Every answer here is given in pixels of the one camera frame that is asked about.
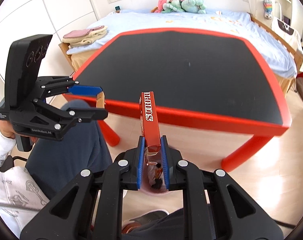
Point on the red snack box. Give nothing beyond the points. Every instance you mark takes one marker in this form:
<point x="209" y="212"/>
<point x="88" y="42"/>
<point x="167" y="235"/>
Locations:
<point x="149" y="128"/>

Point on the person leg dark trousers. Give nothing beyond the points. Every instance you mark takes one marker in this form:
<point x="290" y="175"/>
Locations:
<point x="53" y="164"/>

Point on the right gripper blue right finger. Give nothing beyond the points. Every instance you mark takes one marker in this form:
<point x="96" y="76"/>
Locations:
<point x="164" y="159"/>

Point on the white chair with bag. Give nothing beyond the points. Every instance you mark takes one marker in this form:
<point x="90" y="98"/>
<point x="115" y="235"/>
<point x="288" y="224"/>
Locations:
<point x="290" y="35"/>

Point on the rainbow plush hanging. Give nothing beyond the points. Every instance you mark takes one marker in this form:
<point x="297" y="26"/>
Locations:
<point x="267" y="9"/>

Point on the red-edged black table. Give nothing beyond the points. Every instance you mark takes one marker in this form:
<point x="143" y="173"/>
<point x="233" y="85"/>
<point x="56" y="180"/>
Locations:
<point x="199" y="81"/>

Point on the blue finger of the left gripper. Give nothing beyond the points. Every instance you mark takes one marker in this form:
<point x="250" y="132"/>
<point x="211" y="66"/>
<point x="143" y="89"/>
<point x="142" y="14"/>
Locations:
<point x="87" y="114"/>
<point x="84" y="90"/>

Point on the white bookshelf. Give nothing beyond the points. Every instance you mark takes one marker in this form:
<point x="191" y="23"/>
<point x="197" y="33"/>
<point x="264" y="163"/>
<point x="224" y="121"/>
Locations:
<point x="283" y="10"/>

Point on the folded blankets stack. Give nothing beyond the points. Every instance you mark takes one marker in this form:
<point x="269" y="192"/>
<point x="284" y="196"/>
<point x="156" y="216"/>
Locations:
<point x="77" y="38"/>

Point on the bed with blue sheet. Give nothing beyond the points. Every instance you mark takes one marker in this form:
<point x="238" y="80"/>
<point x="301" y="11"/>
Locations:
<point x="284" y="60"/>

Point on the black slipper foot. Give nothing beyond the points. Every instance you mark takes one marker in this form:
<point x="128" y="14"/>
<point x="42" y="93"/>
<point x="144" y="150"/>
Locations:
<point x="134" y="223"/>

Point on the plush toy pile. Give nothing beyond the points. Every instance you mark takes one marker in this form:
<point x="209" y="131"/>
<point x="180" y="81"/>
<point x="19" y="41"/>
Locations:
<point x="191" y="6"/>

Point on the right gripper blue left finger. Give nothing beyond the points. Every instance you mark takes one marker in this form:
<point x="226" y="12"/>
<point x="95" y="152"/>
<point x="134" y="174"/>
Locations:
<point x="140" y="158"/>

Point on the pink mesh trash bin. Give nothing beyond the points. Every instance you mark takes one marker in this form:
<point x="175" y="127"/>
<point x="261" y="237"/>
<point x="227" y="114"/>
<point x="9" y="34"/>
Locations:
<point x="152" y="182"/>

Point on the person left hand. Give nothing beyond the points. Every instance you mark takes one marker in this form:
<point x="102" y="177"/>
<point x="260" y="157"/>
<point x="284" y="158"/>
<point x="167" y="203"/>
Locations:
<point x="7" y="130"/>

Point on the brown cardboard piece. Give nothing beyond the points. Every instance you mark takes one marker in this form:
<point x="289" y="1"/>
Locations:
<point x="100" y="100"/>

